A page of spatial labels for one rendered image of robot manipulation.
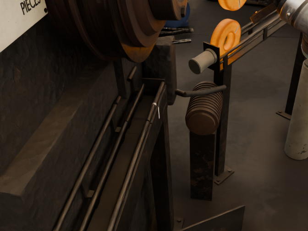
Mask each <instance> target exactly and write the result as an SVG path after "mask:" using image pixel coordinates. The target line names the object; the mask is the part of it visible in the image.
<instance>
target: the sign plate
mask: <svg viewBox="0 0 308 231"><path fill-rule="evenodd" d="M46 14H48V11H47V7H46V3H45V0H0V52H1V51H3V50H4V49H5V48H6V47H7V46H9V45H10V44H11V43H12V42H14V41H15V40H16V39H17V38H18V37H20V36H21V35H22V34H23V33H25V32H26V31H27V30H28V29H29V28H30V27H32V26H33V25H34V24H35V23H37V22H38V21H39V20H40V19H41V18H43V17H44V16H45V15H46Z"/></svg>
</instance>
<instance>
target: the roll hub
mask: <svg viewBox="0 0 308 231"><path fill-rule="evenodd" d="M148 1H149V5H150V8H151V10H152V13H153V15H154V16H155V17H156V19H158V20H168V21H179V20H181V19H182V17H181V7H182V6H185V7H187V1H188V0H148Z"/></svg>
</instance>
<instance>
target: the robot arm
mask: <svg viewBox="0 0 308 231"><path fill-rule="evenodd" d="M251 1H253V2H255V3H257V4H260V5H264V6H266V7H265V8H263V9H262V10H259V11H257V12H255V13H254V14H253V16H252V17H250V19H251V21H252V22H253V24H255V23H259V22H262V21H263V20H264V19H265V17H267V16H268V15H270V14H271V13H273V12H274V11H276V10H277V13H278V14H279V15H280V19H281V20H283V21H285V22H287V23H288V24H290V25H291V26H293V27H294V28H296V29H297V30H299V31H301V32H302V33H303V36H302V44H301V48H302V53H303V55H304V56H305V57H306V58H307V59H308V0H251ZM267 5H268V6H267Z"/></svg>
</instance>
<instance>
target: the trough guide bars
mask: <svg viewBox="0 0 308 231"><path fill-rule="evenodd" d="M276 12H277V10H276V11H274V12H273V13H271V14H270V15H268V16H267V17H265V19H267V18H268V17H270V16H271V15H273V14H274V13H276ZM279 18H280V15H279V16H277V17H276V18H274V19H273V20H271V21H270V22H268V23H267V24H265V25H264V26H263V27H261V28H260V29H259V30H257V31H256V32H254V33H253V34H251V33H252V32H253V28H254V27H255V26H257V25H258V24H260V23H261V22H259V23H255V24H253V22H252V21H251V22H250V23H248V24H247V25H245V26H244V27H242V28H241V31H243V30H244V31H243V32H241V36H242V35H244V34H245V33H246V32H248V35H249V34H251V35H250V36H248V37H247V38H245V39H244V40H243V41H241V42H240V43H238V44H237V45H235V46H234V47H233V48H231V49H230V50H228V51H227V52H225V53H224V54H223V55H221V56H220V60H221V59H222V60H221V61H220V64H222V63H223V68H224V70H225V69H226V68H228V59H229V58H231V57H232V56H233V55H235V54H236V53H237V52H239V51H240V50H242V49H243V48H245V47H246V46H247V45H249V44H250V43H252V42H253V41H254V40H256V39H257V38H258V37H260V36H261V35H263V40H264V41H265V40H266V39H267V33H268V30H270V29H271V28H272V27H274V26H275V25H277V24H278V23H280V22H281V21H282V20H281V19H279ZM265 19H264V20H265ZM264 20H263V21H264ZM276 20H277V21H276ZM272 23H273V24H272ZM271 24H272V25H271ZM268 26H269V27H268ZM246 28H247V29H246ZM245 29H246V30H245ZM262 30H263V31H262ZM259 32H260V33H259ZM257 34H258V35H257ZM254 36H255V37H254ZM252 37H253V38H252ZM251 38H252V39H251ZM248 40H249V41H248ZM226 41H227V38H226V39H225V41H224V43H225V42H226ZM245 42H246V43H245ZM244 43H245V44H244ZM239 46H241V47H239ZM237 48H238V49H237ZM235 49H236V50H235ZM234 50H235V51H234ZM232 51H233V52H232ZM231 52H232V53H231ZM228 54H229V55H228Z"/></svg>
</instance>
